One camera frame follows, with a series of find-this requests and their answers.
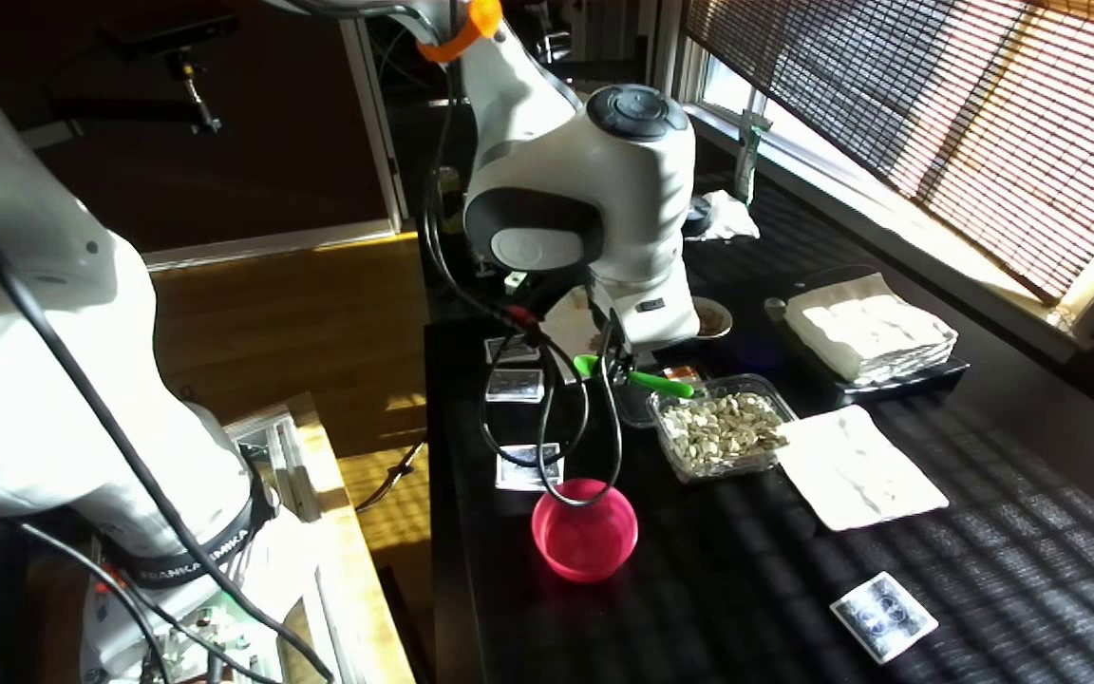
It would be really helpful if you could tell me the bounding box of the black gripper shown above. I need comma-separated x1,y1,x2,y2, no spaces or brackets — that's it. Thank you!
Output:
575,280,646,400

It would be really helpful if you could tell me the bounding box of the green plastic spoon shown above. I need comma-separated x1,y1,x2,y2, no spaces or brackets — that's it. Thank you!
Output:
571,354,701,401

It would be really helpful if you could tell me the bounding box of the small brown bowl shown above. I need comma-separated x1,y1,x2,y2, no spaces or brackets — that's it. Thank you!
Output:
690,297,737,346

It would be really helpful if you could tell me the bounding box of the pink plastic bowl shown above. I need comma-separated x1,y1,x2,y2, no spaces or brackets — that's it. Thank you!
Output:
528,474,641,584

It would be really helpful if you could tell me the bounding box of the paper towel with brown bits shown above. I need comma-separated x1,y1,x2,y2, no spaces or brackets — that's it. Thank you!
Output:
534,284,608,385

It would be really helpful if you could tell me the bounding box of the blue playing card stack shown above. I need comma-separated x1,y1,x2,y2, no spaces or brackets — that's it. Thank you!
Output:
482,368,551,406
489,438,571,495
482,334,542,368

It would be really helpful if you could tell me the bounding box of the clear container of seeds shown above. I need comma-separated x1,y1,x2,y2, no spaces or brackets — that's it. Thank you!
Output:
646,372,802,485

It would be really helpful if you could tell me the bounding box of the crumpled white cloth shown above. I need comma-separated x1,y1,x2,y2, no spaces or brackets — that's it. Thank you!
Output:
695,185,766,248

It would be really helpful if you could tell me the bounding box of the flat white napkin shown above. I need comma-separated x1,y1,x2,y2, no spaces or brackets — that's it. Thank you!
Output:
770,401,953,537

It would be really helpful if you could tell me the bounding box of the white napkin stack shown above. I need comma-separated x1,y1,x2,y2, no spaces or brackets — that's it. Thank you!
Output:
781,270,960,389

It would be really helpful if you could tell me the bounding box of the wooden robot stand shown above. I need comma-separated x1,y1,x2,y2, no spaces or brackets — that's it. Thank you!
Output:
286,391,422,684

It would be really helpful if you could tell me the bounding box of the single blue playing card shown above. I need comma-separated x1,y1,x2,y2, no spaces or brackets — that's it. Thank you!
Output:
827,571,942,667

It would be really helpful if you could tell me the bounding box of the bamboo window blind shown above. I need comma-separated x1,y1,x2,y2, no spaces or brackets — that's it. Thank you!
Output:
682,0,1094,306

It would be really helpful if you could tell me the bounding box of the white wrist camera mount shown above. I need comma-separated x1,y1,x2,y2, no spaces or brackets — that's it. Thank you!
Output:
625,294,701,354

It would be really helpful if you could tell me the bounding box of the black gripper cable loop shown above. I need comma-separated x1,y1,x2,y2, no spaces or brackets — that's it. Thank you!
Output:
419,164,634,513

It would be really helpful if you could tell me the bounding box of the black floor cable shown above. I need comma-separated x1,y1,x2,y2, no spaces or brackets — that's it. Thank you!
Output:
352,438,428,513

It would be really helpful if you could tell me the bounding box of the white window frame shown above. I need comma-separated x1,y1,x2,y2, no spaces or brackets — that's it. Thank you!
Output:
639,0,1094,351

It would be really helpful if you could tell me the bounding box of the orange strap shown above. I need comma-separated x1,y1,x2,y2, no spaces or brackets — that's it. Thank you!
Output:
415,0,508,68

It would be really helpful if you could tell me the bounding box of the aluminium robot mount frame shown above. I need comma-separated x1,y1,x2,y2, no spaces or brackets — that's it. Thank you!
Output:
84,406,368,684

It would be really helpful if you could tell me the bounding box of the long black robot cable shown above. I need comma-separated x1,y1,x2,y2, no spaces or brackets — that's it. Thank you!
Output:
0,164,337,684

